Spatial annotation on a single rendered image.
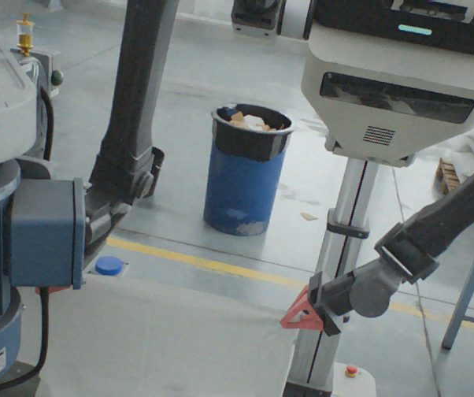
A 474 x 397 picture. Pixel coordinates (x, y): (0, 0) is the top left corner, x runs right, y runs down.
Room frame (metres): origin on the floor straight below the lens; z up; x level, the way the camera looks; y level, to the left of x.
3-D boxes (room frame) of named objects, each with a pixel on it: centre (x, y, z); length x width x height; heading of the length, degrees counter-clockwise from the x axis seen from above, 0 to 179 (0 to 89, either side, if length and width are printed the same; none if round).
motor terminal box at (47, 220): (0.54, 0.19, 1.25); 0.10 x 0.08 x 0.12; 19
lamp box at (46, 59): (1.04, 0.40, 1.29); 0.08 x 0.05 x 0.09; 84
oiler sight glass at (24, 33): (0.97, 0.40, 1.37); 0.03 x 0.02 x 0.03; 84
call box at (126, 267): (1.12, 0.26, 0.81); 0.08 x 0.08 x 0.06; 84
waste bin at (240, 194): (3.11, -0.02, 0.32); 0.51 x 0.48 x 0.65; 174
